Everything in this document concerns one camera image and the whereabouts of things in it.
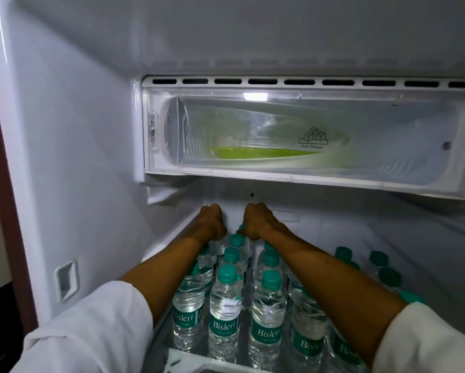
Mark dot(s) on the person's left hand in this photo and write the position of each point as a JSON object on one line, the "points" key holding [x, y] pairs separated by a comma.
{"points": [[213, 225]]}

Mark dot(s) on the glass shelf white trim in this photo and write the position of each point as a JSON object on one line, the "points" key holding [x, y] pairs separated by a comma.
{"points": [[185, 363]]}

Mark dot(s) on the person's right hand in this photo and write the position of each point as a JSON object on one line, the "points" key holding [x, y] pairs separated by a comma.
{"points": [[261, 221]]}

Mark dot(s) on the green tray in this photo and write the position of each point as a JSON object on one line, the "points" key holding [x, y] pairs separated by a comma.
{"points": [[255, 152]]}

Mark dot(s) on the row of bottles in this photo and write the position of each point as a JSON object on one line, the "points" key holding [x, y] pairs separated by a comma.
{"points": [[224, 326]]}

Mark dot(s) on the person's left forearm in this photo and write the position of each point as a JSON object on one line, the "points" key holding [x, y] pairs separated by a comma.
{"points": [[166, 275]]}

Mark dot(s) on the dark maroon refrigerator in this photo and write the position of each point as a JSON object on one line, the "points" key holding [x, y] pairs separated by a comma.
{"points": [[81, 151]]}

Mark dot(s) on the person's right forearm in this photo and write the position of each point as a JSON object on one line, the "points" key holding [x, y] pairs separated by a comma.
{"points": [[341, 295]]}

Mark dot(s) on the person's white shirt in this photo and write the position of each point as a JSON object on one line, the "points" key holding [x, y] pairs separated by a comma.
{"points": [[92, 330]]}

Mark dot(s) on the white freezer compartment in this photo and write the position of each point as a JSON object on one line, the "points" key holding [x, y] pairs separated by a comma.
{"points": [[411, 159]]}

